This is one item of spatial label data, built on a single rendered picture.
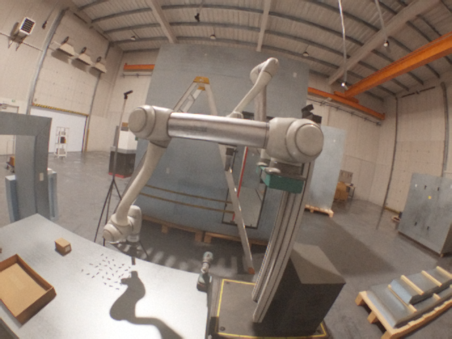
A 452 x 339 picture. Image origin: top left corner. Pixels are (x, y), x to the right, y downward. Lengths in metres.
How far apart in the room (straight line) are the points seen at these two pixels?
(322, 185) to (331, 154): 1.15
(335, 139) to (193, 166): 5.27
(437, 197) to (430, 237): 1.13
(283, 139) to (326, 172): 6.21
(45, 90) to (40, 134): 8.99
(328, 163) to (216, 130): 6.29
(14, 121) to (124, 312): 1.75
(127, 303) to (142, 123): 0.89
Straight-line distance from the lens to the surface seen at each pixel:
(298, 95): 3.09
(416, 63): 9.29
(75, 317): 1.08
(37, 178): 2.26
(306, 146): 0.61
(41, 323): 1.11
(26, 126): 2.11
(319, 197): 6.88
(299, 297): 1.27
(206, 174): 2.84
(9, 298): 1.27
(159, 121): 0.72
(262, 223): 3.03
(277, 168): 0.85
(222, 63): 3.14
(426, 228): 6.71
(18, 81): 10.50
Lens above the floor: 1.50
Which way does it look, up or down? 6 degrees down
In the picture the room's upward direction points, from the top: 10 degrees clockwise
